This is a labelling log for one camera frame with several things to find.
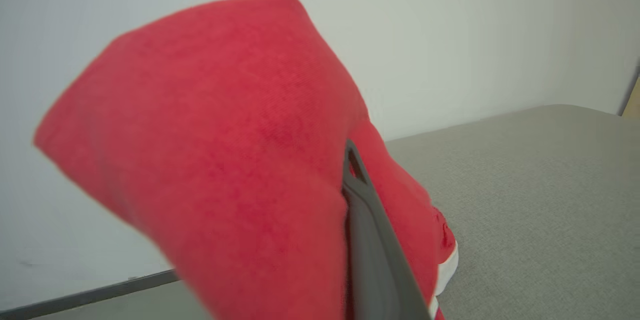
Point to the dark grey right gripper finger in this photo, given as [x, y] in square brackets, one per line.
[375, 260]

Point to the red cloth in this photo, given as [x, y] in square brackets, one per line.
[210, 135]

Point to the grey fabric sofa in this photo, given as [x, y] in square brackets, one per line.
[540, 200]

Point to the black baseboard strip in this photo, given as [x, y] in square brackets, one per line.
[90, 294]

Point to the tan wooden panel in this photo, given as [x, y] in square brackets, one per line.
[633, 100]

